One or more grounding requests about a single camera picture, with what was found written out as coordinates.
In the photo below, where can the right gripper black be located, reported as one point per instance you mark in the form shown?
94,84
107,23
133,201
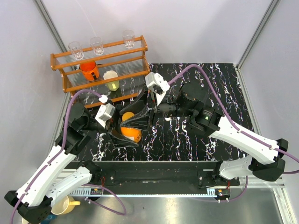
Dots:
142,116

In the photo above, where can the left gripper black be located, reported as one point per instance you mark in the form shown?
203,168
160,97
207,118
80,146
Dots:
112,124

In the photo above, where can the orange bottle cap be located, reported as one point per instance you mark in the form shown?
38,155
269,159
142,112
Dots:
126,116

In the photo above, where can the orange juice bottle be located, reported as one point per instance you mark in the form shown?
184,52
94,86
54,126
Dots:
132,133

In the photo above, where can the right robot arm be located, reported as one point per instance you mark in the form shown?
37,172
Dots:
264,156

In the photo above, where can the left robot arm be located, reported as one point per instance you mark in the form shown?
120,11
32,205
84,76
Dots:
35,200

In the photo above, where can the orange mug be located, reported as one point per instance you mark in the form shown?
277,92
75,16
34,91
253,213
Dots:
90,71

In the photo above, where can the orange wooden shelf rack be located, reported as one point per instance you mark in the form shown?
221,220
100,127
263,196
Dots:
122,70

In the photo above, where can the right clear glass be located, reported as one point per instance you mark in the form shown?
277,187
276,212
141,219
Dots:
128,38

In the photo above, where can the clear glass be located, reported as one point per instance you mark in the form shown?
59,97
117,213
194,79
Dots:
97,45
128,38
76,50

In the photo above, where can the middle clear glass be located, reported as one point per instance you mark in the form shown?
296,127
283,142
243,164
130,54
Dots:
97,45

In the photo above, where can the left clear glass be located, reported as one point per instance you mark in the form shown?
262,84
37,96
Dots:
76,50

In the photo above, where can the yellow mug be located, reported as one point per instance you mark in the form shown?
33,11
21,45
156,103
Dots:
65,206

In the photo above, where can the cream blue mug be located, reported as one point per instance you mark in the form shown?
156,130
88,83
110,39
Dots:
48,220

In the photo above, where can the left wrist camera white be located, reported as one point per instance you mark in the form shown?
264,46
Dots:
105,112

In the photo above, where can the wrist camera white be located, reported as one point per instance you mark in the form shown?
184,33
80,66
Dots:
156,84
105,112

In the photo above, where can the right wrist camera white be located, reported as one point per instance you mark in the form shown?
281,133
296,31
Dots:
156,84

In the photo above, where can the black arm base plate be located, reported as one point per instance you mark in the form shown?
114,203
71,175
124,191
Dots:
162,176

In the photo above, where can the grey slotted cable duct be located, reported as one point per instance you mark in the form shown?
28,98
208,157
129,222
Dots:
97,192

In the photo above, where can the corner aluminium post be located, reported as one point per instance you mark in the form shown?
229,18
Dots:
50,24
261,26

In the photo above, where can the aluminium front rail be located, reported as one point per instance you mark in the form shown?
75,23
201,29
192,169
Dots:
253,202

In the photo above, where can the right corner aluminium post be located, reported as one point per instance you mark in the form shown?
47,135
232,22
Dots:
261,26

